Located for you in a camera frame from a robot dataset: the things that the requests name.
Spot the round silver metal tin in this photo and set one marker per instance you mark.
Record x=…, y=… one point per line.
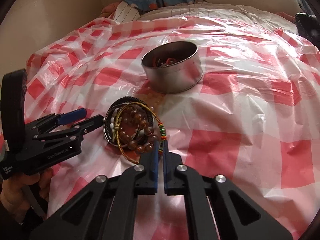
x=173, y=67

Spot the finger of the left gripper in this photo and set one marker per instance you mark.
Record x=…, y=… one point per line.
x=72, y=116
x=79, y=129

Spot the red white checkered plastic sheet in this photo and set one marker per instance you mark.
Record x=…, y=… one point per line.
x=254, y=116

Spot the pink pillow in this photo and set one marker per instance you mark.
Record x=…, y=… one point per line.
x=109, y=10

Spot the left hand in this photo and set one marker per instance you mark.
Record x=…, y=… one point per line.
x=13, y=198

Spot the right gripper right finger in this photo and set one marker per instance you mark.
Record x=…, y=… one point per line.
x=215, y=207

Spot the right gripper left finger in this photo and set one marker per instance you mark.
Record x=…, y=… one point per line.
x=106, y=207

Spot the black jacket pile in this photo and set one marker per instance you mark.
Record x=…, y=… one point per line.
x=308, y=27

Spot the silver metal bangle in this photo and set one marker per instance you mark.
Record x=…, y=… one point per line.
x=108, y=120

